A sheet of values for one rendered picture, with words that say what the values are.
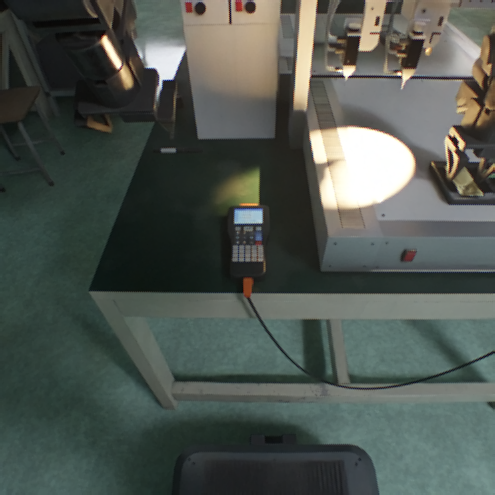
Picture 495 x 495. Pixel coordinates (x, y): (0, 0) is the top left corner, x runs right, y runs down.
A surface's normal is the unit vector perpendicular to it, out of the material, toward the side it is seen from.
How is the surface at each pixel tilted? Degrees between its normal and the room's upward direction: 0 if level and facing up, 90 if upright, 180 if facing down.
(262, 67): 90
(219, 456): 0
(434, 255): 90
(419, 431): 0
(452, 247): 90
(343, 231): 0
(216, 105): 90
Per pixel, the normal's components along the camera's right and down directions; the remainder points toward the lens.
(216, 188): -0.02, -0.66
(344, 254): -0.03, 0.75
